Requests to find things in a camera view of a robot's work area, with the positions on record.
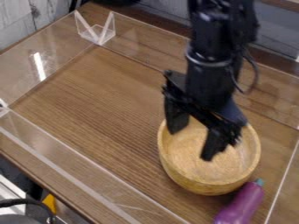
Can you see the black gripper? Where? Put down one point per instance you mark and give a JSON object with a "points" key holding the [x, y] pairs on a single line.
{"points": [[201, 94]]}

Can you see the brown wooden bowl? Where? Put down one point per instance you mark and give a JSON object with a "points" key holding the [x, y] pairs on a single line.
{"points": [[207, 177]]}

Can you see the purple toy eggplant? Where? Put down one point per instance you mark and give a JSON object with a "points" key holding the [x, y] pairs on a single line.
{"points": [[241, 209]]}

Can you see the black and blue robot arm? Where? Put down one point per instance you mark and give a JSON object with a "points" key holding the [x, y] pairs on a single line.
{"points": [[223, 28]]}

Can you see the yellow and black equipment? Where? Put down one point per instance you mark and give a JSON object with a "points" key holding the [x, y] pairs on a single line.
{"points": [[59, 209]]}

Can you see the clear acrylic front wall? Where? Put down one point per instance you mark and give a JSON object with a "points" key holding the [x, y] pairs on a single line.
{"points": [[99, 195]]}

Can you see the clear acrylic corner bracket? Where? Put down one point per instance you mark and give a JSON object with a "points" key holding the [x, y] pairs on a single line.
{"points": [[98, 34]]}

